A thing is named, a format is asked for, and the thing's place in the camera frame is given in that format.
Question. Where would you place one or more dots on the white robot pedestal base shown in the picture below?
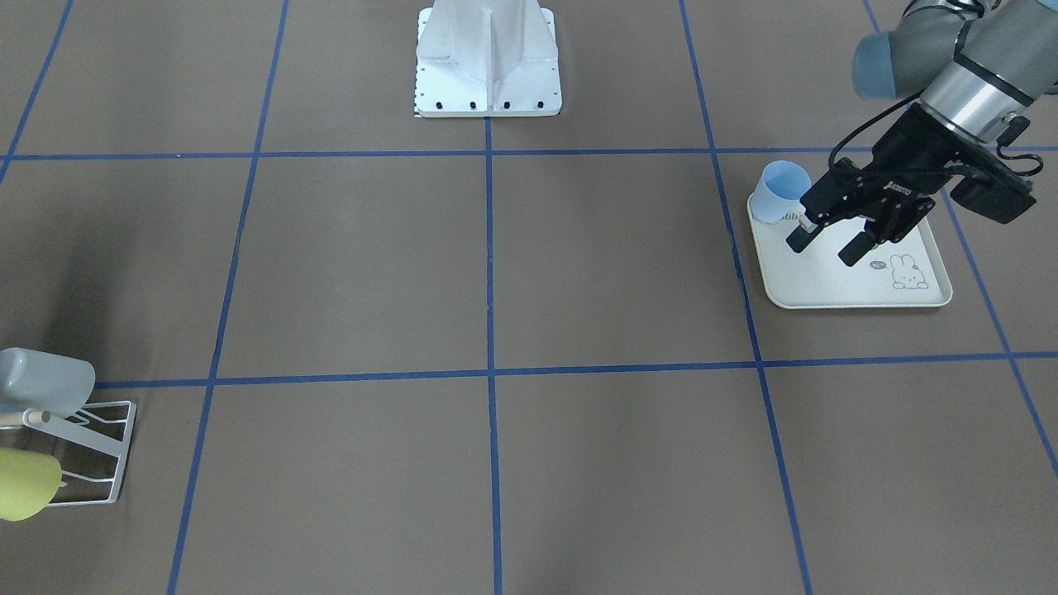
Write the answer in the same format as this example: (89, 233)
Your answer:
(487, 59)

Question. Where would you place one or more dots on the yellow plastic cup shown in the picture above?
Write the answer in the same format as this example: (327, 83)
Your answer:
(29, 482)

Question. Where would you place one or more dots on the blue cup back row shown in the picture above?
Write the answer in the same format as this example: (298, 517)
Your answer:
(779, 191)

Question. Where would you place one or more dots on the white wire cup rack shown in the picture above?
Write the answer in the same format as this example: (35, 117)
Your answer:
(93, 447)

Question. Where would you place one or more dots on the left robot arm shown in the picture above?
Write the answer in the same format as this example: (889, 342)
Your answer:
(961, 75)

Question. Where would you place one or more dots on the cream rabbit tray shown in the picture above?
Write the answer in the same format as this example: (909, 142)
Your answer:
(908, 274)

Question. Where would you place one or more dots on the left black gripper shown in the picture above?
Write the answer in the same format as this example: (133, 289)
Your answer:
(911, 154)

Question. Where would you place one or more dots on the grey plastic cup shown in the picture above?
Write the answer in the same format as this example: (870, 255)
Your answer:
(43, 381)

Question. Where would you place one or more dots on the wooden rack handle rod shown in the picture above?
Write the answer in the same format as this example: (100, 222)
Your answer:
(25, 418)

